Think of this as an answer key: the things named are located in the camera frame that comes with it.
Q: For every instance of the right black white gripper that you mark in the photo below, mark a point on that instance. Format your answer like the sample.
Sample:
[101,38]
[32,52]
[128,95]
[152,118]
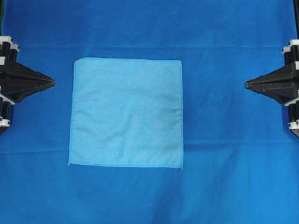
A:
[285,94]

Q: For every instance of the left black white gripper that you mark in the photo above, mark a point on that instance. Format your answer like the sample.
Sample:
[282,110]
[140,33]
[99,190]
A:
[15,92]

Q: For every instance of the light blue towel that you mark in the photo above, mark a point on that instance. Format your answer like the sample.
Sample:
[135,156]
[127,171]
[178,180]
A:
[127,113]

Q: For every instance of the dark blue table cloth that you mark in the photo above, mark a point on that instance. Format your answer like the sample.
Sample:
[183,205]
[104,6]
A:
[241,163]

